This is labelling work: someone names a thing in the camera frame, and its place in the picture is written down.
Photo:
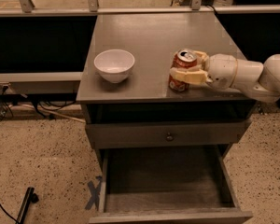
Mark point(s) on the white ceramic bowl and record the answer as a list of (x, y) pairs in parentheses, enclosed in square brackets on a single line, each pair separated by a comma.
[(114, 65)]

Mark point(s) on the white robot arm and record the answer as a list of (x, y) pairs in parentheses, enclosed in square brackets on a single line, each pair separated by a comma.
[(259, 81)]

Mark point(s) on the open grey middle drawer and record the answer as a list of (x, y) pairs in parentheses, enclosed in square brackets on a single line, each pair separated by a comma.
[(167, 185)]

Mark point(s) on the black bar on floor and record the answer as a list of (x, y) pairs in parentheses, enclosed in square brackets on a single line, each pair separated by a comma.
[(29, 197)]

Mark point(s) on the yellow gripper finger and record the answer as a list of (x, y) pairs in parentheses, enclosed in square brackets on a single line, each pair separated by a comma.
[(202, 57), (194, 75)]

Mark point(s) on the metal railing frame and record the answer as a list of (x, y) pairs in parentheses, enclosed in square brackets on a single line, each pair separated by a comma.
[(37, 10)]

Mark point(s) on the red coke can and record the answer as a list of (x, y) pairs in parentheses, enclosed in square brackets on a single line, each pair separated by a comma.
[(184, 59)]

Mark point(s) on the closed grey top drawer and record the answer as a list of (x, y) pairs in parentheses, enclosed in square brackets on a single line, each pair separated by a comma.
[(153, 134)]

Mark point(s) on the grey wooden drawer cabinet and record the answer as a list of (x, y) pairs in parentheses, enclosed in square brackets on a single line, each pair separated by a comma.
[(176, 108)]

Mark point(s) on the round metal drawer knob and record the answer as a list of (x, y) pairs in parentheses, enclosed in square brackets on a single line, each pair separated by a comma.
[(169, 137)]

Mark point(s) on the blue tape cross mark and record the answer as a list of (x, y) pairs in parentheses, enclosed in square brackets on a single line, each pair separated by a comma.
[(95, 193)]

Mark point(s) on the white rounded gripper body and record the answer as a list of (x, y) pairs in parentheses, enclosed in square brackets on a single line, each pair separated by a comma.
[(222, 69)]

